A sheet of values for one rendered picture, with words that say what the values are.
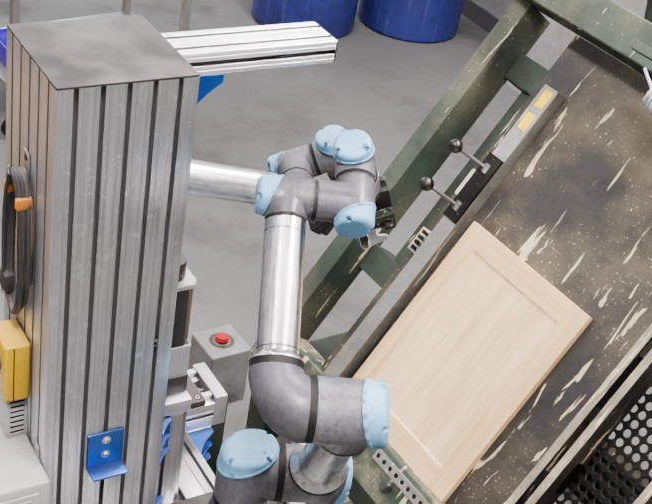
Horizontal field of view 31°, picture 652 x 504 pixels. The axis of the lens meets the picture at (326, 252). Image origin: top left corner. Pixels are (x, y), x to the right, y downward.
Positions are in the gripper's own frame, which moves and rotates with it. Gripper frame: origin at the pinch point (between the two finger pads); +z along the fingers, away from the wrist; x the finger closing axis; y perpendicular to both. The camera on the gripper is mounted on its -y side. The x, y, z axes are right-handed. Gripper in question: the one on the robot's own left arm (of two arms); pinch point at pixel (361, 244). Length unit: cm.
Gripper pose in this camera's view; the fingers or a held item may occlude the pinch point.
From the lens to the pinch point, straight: 287.7
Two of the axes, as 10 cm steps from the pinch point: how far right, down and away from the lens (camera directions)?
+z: 2.7, 6.6, 7.0
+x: -4.8, -5.4, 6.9
